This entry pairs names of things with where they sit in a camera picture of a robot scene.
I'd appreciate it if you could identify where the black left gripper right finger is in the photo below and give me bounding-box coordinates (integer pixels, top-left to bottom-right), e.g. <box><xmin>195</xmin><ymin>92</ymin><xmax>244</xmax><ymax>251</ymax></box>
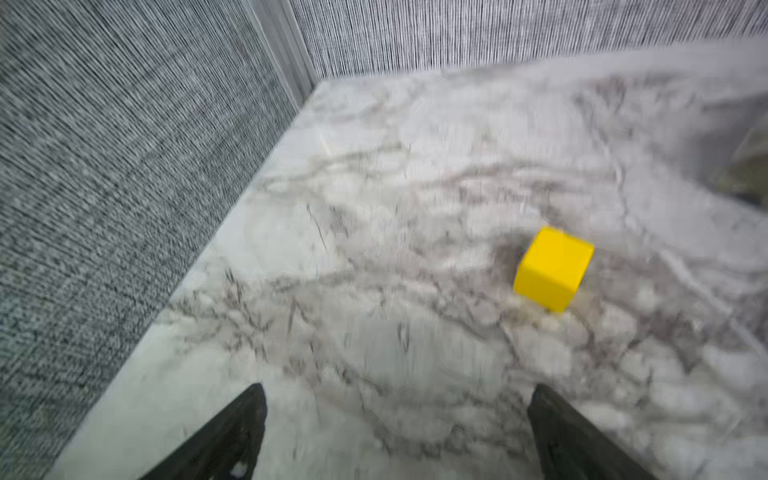
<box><xmin>527</xmin><ymin>384</ymin><xmax>654</xmax><ymax>480</ymax></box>

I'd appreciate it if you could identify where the glass spice jar black lid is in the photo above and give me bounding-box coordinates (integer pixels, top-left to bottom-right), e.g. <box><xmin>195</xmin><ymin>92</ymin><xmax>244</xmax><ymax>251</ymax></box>
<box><xmin>713</xmin><ymin>115</ymin><xmax>767</xmax><ymax>210</ymax></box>

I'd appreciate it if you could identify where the yellow cube block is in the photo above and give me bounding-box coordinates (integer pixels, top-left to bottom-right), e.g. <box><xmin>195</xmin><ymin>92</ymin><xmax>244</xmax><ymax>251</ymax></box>
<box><xmin>513</xmin><ymin>227</ymin><xmax>595</xmax><ymax>314</ymax></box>

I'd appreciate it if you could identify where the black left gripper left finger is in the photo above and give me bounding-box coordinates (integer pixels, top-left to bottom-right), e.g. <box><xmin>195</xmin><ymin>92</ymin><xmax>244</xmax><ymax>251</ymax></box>
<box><xmin>142</xmin><ymin>383</ymin><xmax>268</xmax><ymax>480</ymax></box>

